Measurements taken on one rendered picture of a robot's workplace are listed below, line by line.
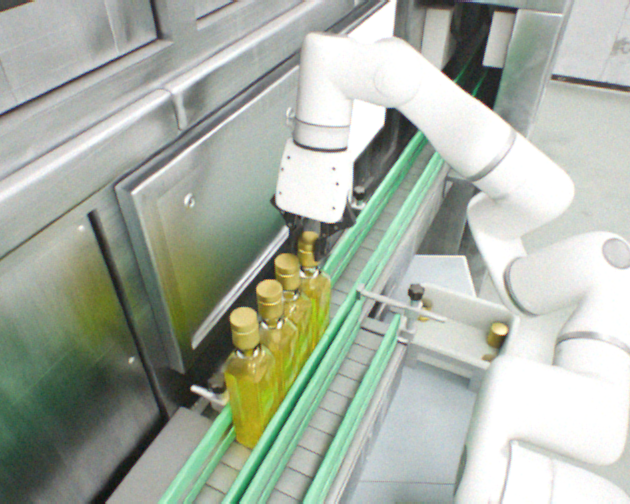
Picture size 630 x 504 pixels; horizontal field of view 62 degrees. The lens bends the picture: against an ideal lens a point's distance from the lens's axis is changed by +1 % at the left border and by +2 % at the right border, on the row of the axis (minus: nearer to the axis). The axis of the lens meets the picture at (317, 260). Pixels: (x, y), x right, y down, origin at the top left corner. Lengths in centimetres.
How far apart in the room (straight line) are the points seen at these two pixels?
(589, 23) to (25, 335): 416
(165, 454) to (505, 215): 62
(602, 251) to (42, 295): 64
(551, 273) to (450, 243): 121
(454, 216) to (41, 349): 146
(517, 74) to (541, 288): 95
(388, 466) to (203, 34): 76
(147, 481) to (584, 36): 409
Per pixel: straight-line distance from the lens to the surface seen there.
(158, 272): 69
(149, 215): 65
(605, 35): 443
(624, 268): 73
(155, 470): 89
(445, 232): 190
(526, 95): 162
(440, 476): 102
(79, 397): 75
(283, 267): 72
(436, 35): 174
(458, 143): 71
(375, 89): 65
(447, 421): 108
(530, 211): 74
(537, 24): 156
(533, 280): 75
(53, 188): 55
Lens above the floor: 165
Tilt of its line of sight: 42 degrees down
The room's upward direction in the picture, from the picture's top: straight up
